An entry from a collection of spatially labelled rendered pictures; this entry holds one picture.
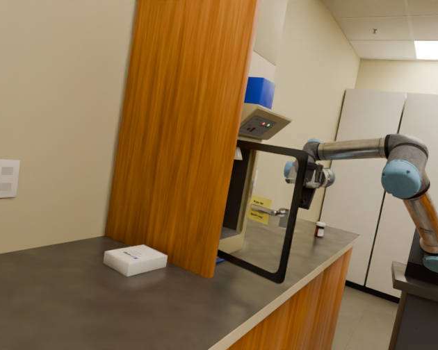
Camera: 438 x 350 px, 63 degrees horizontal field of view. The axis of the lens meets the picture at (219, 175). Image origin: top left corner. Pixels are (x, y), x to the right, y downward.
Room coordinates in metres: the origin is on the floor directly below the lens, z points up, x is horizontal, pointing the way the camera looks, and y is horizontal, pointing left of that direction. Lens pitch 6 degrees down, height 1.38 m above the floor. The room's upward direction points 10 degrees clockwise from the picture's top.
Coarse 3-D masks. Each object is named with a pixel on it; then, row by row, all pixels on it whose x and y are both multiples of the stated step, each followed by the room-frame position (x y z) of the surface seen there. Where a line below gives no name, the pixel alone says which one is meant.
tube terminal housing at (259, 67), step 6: (252, 54) 1.30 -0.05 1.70; (258, 54) 1.33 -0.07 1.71; (252, 60) 1.30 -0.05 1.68; (258, 60) 1.34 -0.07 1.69; (264, 60) 1.38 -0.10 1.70; (252, 66) 1.31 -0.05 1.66; (258, 66) 1.34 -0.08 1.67; (264, 66) 1.39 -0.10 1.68; (270, 66) 1.43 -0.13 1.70; (252, 72) 1.32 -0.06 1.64; (258, 72) 1.35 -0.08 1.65; (264, 72) 1.40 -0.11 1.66; (270, 72) 1.44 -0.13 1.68; (270, 78) 1.45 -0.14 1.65; (240, 138) 1.31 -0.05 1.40; (246, 138) 1.35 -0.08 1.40; (252, 138) 1.40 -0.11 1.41
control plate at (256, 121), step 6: (252, 120) 1.20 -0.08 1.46; (258, 120) 1.23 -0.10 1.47; (264, 120) 1.26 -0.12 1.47; (246, 126) 1.22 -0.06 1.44; (252, 126) 1.25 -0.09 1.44; (258, 126) 1.28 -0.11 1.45; (264, 126) 1.31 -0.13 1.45; (270, 126) 1.34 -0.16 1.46; (246, 132) 1.26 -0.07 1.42; (252, 132) 1.29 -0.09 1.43; (258, 132) 1.32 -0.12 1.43; (264, 132) 1.36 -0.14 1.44
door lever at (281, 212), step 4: (252, 204) 1.04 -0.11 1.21; (252, 208) 1.03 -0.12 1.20; (256, 208) 1.03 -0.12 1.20; (260, 208) 1.02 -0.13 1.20; (264, 208) 1.01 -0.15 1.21; (268, 208) 1.01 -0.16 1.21; (280, 208) 1.03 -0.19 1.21; (264, 212) 1.01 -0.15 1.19; (268, 212) 1.00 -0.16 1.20; (272, 212) 0.99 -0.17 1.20; (276, 212) 0.99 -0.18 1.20; (280, 212) 1.01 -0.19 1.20; (284, 212) 1.02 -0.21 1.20; (280, 216) 1.02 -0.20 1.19
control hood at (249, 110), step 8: (248, 104) 1.16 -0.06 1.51; (256, 104) 1.15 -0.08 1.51; (248, 112) 1.16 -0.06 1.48; (256, 112) 1.17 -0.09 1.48; (264, 112) 1.20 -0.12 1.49; (272, 112) 1.24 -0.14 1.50; (248, 120) 1.19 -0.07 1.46; (272, 120) 1.30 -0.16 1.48; (280, 120) 1.34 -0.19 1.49; (288, 120) 1.38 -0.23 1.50; (272, 128) 1.37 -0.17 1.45; (280, 128) 1.42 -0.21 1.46; (248, 136) 1.36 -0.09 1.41; (256, 136) 1.35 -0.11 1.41; (264, 136) 1.40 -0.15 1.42; (272, 136) 1.44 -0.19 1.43
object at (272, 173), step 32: (256, 160) 1.11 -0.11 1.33; (288, 160) 1.03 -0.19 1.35; (256, 192) 1.09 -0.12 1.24; (288, 192) 1.02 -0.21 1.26; (224, 224) 1.16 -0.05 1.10; (256, 224) 1.08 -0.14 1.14; (288, 224) 1.01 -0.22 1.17; (224, 256) 1.14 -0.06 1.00; (256, 256) 1.06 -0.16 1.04; (288, 256) 1.00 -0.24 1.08
